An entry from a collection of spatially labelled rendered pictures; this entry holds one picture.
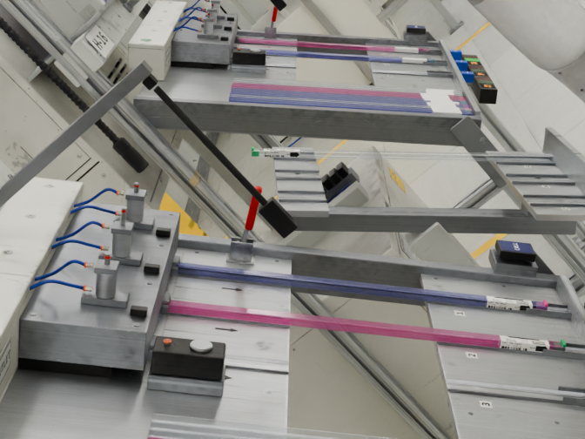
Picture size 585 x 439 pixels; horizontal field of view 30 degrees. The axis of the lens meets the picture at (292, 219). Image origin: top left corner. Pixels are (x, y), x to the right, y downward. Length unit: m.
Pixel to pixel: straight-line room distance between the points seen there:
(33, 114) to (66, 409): 1.24
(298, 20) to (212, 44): 3.29
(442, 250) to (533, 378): 0.48
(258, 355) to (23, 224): 0.33
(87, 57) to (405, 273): 0.93
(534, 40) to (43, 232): 0.62
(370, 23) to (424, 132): 3.59
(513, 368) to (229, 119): 1.09
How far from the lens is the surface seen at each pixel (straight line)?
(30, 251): 1.29
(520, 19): 1.31
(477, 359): 1.33
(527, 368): 1.34
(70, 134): 1.22
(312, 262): 1.51
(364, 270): 1.52
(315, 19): 5.82
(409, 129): 2.26
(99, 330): 1.17
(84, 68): 2.22
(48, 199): 1.43
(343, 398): 2.52
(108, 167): 2.31
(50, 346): 1.19
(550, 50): 1.33
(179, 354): 1.16
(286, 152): 1.81
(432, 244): 1.74
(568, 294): 1.51
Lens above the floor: 1.45
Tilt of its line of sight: 16 degrees down
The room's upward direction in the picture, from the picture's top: 43 degrees counter-clockwise
